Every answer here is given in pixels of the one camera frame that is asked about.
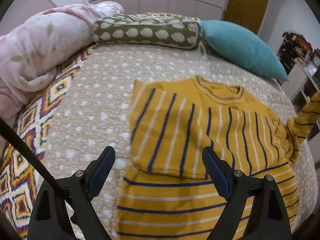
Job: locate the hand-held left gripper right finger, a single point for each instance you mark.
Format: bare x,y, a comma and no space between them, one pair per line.
217,173

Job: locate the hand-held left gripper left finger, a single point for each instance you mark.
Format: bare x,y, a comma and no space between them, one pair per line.
100,170

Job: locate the yellow striped sweater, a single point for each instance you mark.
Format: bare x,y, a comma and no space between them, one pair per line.
175,130

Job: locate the geometric patterned blanket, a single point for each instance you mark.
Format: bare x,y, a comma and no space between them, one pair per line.
22,170

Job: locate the beige dotted quilt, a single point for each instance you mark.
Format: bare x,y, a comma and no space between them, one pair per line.
100,92

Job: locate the white shelf unit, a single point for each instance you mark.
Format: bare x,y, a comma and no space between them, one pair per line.
301,82

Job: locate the teal cushion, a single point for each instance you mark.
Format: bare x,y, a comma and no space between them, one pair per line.
240,47

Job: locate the small purple clock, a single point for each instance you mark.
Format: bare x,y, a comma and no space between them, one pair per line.
311,68

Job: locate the pink floral blanket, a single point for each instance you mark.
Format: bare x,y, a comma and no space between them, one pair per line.
37,42

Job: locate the olive spotted bolster pillow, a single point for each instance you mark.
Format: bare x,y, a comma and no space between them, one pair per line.
140,32

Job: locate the pile of colourful clutter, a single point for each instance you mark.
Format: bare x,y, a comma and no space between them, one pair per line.
293,45

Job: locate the round table clock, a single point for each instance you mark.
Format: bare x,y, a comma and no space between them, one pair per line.
316,61

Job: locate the wooden door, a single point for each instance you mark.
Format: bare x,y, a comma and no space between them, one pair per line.
247,2

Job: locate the pink rounded headboard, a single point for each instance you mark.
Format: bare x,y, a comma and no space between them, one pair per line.
35,2

